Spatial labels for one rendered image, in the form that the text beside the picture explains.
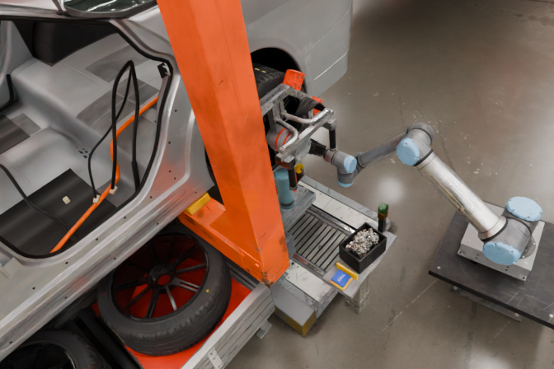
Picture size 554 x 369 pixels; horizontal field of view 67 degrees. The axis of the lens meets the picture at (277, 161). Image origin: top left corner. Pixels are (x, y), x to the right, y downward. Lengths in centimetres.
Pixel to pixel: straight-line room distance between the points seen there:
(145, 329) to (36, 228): 74
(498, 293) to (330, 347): 90
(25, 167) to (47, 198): 21
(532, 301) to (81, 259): 208
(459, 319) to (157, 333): 158
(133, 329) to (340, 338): 109
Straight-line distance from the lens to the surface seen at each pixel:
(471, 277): 243
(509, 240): 215
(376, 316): 258
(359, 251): 210
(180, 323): 213
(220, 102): 126
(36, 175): 260
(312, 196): 285
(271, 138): 220
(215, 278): 218
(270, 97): 212
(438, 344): 256
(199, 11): 113
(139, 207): 201
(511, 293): 244
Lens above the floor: 232
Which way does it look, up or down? 44 degrees down
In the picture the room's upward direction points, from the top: 10 degrees counter-clockwise
